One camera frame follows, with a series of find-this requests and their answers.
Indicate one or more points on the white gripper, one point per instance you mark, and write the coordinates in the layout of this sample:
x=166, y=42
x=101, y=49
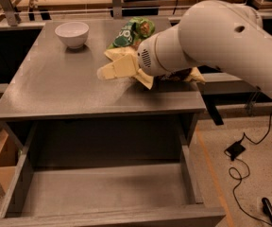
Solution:
x=147, y=59

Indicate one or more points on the brown sea salt chip bag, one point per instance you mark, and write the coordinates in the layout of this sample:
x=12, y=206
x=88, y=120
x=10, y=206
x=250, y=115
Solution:
x=145, y=79

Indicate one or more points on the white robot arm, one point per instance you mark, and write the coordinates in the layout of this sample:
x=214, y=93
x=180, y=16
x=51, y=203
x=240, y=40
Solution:
x=223, y=36

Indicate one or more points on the green chip bag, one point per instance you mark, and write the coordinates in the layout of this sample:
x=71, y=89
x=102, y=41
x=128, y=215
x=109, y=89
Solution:
x=133, y=32

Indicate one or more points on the grey counter cabinet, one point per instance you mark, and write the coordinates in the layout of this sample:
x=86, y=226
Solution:
x=54, y=82

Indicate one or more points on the grey open top drawer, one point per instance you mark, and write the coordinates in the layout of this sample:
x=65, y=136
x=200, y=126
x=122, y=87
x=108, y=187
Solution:
x=105, y=174

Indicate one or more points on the white ceramic bowl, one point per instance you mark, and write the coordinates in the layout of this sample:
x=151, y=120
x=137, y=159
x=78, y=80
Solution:
x=73, y=34

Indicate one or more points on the black power adapter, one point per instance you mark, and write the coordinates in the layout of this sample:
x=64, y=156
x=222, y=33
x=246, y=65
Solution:
x=234, y=150

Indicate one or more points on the cardboard box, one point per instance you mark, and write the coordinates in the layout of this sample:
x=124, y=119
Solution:
x=8, y=160

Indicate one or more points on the black handheld device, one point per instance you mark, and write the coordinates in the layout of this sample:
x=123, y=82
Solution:
x=267, y=207

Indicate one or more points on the metal railing frame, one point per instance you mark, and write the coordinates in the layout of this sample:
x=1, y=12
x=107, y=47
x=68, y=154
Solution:
x=79, y=3

